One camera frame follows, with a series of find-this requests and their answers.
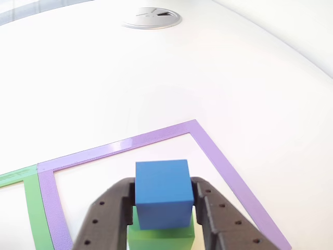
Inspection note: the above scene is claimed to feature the round silver cable grommet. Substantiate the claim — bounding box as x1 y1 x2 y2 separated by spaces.
121 7 183 30

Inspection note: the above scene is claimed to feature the green square frame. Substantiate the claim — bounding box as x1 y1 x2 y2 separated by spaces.
0 165 54 250

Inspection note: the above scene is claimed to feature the small blue cube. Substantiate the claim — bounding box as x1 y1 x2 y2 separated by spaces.
134 159 195 231

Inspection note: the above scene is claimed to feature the green block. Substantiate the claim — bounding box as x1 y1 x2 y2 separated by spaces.
126 205 196 250

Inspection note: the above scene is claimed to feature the purple square frame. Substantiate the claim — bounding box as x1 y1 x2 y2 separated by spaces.
37 119 292 250

